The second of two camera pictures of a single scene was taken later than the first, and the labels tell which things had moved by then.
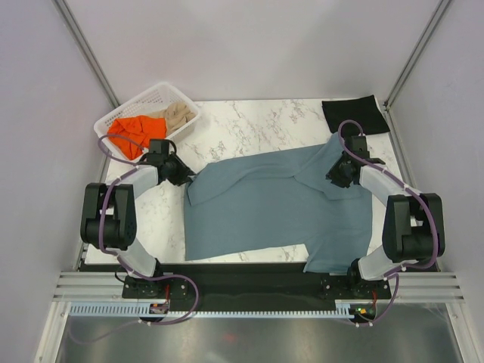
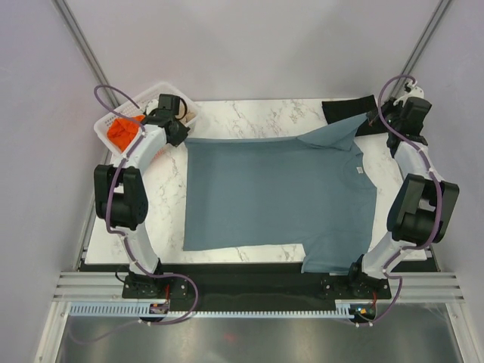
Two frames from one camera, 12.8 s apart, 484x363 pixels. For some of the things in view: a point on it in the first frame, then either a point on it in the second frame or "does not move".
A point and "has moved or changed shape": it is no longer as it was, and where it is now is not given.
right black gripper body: (337, 172) -> (392, 114)
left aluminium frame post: (85, 48) does not move
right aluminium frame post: (438, 13) does not move
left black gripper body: (175, 168) -> (181, 133)
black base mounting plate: (252, 286) does not move
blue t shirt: (280, 205) has moved or changed shape
